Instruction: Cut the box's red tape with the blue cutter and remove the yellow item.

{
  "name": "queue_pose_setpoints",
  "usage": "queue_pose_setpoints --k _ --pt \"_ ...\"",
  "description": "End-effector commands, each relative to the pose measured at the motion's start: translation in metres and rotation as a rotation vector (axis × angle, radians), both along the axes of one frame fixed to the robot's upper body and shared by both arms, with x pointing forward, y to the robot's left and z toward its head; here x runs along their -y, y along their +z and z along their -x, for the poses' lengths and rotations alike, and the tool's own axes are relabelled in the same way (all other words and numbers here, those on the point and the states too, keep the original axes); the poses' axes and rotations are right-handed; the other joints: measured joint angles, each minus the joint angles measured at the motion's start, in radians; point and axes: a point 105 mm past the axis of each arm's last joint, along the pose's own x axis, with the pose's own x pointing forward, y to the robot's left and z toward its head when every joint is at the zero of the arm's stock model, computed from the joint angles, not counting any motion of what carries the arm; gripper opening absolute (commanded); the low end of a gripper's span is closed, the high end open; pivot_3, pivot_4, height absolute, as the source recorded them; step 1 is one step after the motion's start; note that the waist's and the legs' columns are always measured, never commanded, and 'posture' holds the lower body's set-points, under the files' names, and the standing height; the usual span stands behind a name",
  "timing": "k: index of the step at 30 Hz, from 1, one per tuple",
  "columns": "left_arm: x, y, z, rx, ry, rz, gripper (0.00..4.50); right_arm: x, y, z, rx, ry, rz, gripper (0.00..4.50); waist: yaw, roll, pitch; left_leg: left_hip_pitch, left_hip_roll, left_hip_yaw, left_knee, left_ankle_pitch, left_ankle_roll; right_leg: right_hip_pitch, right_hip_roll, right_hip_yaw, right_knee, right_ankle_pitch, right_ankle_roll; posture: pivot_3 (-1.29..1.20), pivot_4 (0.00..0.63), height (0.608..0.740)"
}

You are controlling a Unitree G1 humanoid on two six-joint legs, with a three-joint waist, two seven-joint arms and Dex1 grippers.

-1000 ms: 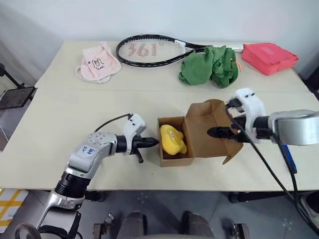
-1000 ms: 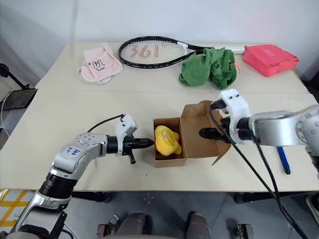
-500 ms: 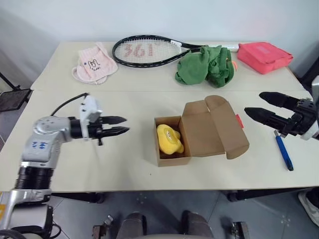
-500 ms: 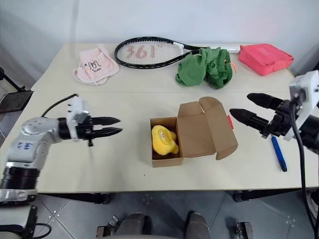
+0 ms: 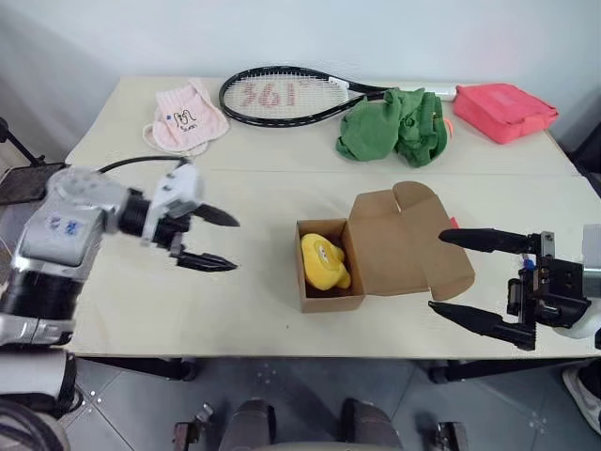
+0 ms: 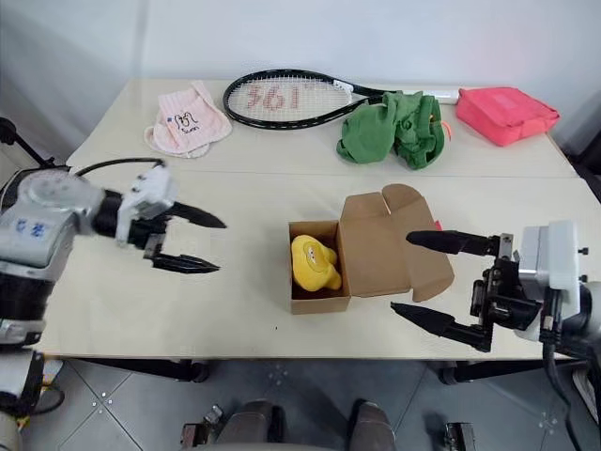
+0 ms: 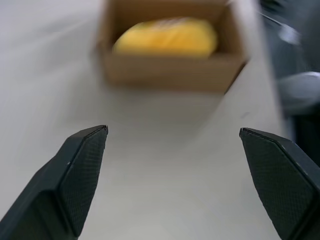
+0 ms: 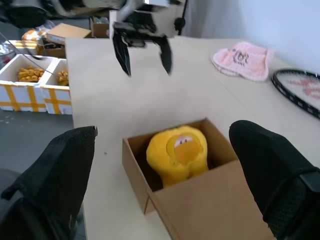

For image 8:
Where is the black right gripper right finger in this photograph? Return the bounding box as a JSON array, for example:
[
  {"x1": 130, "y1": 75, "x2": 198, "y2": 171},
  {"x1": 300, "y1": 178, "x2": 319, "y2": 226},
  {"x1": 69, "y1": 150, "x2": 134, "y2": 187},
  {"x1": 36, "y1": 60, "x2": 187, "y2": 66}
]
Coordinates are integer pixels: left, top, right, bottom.
[{"x1": 228, "y1": 119, "x2": 320, "y2": 240}]

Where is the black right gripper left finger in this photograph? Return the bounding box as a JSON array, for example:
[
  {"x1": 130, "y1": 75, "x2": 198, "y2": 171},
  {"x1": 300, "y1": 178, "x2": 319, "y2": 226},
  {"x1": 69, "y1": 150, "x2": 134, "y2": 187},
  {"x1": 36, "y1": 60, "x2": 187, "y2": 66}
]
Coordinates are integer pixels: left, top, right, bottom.
[{"x1": 0, "y1": 125, "x2": 99, "y2": 240}]

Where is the black tennis racket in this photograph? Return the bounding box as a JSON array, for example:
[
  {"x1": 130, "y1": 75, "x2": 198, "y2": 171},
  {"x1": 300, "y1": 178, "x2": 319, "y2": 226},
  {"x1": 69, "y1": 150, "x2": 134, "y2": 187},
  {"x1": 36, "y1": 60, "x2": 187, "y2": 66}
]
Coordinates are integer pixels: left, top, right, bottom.
[{"x1": 270, "y1": 68, "x2": 320, "y2": 121}]

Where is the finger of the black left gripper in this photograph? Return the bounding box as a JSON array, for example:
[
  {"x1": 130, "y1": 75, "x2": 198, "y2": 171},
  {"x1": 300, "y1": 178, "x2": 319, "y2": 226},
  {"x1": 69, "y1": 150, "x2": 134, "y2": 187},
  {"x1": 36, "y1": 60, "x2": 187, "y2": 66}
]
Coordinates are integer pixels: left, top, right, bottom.
[
  {"x1": 111, "y1": 29, "x2": 133, "y2": 78},
  {"x1": 158, "y1": 36, "x2": 174, "y2": 76}
]

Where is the yellow plush toy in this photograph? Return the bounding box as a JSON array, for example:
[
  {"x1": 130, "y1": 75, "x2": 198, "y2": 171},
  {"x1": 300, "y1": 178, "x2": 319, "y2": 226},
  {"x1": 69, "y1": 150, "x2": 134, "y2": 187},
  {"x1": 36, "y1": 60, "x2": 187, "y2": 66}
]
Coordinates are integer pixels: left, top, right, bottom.
[{"x1": 145, "y1": 124, "x2": 210, "y2": 189}]

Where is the pink towel with drawing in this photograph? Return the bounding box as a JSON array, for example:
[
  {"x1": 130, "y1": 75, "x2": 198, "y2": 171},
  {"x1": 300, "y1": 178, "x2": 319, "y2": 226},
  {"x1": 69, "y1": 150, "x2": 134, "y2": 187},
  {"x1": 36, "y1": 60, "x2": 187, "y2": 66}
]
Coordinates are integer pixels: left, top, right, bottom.
[{"x1": 210, "y1": 41, "x2": 276, "y2": 83}]

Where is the brown cardboard box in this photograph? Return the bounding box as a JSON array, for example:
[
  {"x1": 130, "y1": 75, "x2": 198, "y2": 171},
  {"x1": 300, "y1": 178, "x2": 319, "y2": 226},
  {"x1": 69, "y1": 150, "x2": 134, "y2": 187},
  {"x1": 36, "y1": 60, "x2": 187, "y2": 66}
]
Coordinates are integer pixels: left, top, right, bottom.
[{"x1": 121, "y1": 117, "x2": 276, "y2": 240}]

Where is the black stand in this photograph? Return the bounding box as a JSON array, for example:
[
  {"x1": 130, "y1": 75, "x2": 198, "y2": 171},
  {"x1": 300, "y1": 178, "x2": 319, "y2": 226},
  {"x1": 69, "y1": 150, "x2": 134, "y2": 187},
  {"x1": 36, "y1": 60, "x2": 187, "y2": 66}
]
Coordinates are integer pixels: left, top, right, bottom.
[{"x1": 173, "y1": 0, "x2": 189, "y2": 37}]

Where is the yellow fruit pile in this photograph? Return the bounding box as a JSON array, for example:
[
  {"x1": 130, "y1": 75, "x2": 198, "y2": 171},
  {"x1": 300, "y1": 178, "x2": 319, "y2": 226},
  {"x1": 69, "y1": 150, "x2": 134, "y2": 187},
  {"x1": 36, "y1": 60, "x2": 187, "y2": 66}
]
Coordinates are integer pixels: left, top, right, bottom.
[
  {"x1": 20, "y1": 28, "x2": 49, "y2": 42},
  {"x1": 56, "y1": 69, "x2": 70, "y2": 87},
  {"x1": 16, "y1": 65, "x2": 47, "y2": 84}
]

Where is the brown cardboard carton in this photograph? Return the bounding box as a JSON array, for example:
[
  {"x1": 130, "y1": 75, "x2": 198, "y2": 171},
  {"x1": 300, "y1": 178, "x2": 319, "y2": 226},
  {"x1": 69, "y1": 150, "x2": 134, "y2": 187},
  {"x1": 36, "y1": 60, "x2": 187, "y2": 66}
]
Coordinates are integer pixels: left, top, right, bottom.
[
  {"x1": 89, "y1": 15, "x2": 111, "y2": 39},
  {"x1": 46, "y1": 22, "x2": 93, "y2": 41},
  {"x1": 42, "y1": 43, "x2": 67, "y2": 59}
]

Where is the white foam box yellow tape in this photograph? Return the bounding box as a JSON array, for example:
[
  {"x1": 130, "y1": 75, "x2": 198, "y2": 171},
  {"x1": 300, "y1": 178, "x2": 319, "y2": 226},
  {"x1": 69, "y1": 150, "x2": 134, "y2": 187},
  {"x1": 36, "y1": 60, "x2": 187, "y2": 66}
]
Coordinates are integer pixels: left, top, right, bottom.
[
  {"x1": 40, "y1": 58, "x2": 74, "y2": 116},
  {"x1": 0, "y1": 39, "x2": 39, "y2": 55},
  {"x1": 0, "y1": 53, "x2": 50, "y2": 113}
]

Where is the black bag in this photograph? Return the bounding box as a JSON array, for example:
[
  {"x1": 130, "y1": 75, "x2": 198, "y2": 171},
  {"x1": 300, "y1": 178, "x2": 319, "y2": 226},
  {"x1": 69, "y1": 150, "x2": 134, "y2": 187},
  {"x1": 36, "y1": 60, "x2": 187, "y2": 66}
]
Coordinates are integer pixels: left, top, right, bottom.
[{"x1": 0, "y1": 5, "x2": 50, "y2": 29}]

